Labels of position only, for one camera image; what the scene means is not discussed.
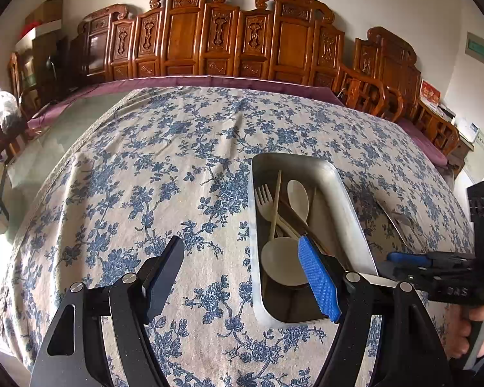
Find carved wooden armchair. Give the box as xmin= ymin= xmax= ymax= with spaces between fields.
xmin=352 ymin=26 xmax=461 ymax=159

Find carved wooden bench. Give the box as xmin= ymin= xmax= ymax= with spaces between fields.
xmin=68 ymin=0 xmax=388 ymax=118

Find white plastic fork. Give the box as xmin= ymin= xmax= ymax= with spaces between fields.
xmin=254 ymin=184 xmax=304 ymax=239

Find cardboard boxes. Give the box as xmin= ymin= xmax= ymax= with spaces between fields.
xmin=23 ymin=0 xmax=64 ymax=40

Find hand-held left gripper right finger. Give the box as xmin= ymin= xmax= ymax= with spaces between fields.
xmin=297 ymin=235 xmax=452 ymax=387

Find clear plastic bag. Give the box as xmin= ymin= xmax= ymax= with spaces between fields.
xmin=0 ymin=83 xmax=24 ymax=138

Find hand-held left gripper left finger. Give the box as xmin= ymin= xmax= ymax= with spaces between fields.
xmin=30 ymin=235 xmax=186 ymax=387

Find person's right hand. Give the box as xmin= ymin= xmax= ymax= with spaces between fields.
xmin=445 ymin=297 xmax=484 ymax=359

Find blue floral tablecloth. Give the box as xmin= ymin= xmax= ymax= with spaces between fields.
xmin=0 ymin=84 xmax=481 ymax=387

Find white and blue box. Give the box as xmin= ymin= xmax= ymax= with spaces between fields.
xmin=455 ymin=118 xmax=481 ymax=143

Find red desk calendar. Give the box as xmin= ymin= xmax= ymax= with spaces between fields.
xmin=419 ymin=80 xmax=442 ymax=108

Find small purple seat cushion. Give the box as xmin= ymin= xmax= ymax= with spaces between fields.
xmin=395 ymin=117 xmax=449 ymax=167

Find long purple seat cushion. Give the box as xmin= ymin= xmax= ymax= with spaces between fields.
xmin=25 ymin=74 xmax=348 ymax=130

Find metal tray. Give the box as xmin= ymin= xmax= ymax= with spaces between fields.
xmin=250 ymin=153 xmax=380 ymax=325

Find white round plastic spoon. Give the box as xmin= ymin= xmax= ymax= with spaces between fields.
xmin=261 ymin=226 xmax=308 ymax=288

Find wooden side table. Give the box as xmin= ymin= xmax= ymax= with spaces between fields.
xmin=448 ymin=135 xmax=475 ymax=176

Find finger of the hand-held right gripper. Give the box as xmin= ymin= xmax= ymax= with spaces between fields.
xmin=386 ymin=251 xmax=476 ymax=269
xmin=377 ymin=261 xmax=433 ymax=292

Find white oval plastic spoon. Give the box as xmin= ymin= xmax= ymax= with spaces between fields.
xmin=286 ymin=179 xmax=312 ymax=235

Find dark cabinet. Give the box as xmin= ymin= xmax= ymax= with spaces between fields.
xmin=31 ymin=31 xmax=72 ymax=94

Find green wall panel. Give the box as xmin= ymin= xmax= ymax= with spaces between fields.
xmin=464 ymin=31 xmax=484 ymax=74

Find brown wooden chopstick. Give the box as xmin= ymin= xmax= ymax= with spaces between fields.
xmin=277 ymin=199 xmax=332 ymax=255

